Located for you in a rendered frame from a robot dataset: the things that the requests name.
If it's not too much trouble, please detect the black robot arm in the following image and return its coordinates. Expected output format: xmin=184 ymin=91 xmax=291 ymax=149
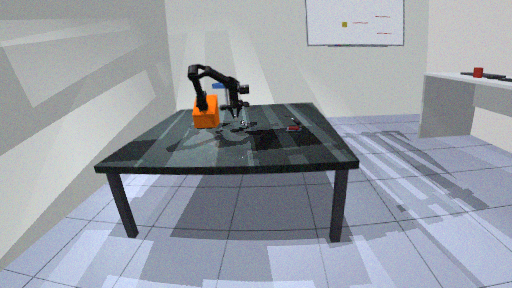
xmin=188 ymin=64 xmax=249 ymax=111

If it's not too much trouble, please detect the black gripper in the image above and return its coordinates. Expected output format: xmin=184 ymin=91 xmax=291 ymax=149
xmin=219 ymin=95 xmax=250 ymax=119

